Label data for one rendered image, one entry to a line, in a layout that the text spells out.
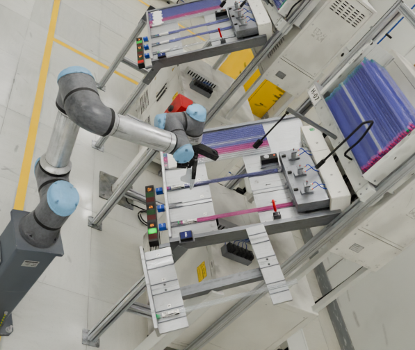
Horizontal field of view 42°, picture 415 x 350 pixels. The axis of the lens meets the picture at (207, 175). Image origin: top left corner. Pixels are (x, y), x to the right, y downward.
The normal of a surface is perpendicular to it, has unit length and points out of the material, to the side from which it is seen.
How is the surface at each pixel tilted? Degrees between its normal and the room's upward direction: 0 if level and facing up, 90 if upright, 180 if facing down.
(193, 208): 43
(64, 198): 8
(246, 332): 90
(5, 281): 90
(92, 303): 0
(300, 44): 90
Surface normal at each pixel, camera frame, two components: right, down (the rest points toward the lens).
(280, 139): -0.11, -0.73
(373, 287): -0.80, -0.37
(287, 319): 0.13, 0.66
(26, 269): 0.32, 0.73
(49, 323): 0.59, -0.65
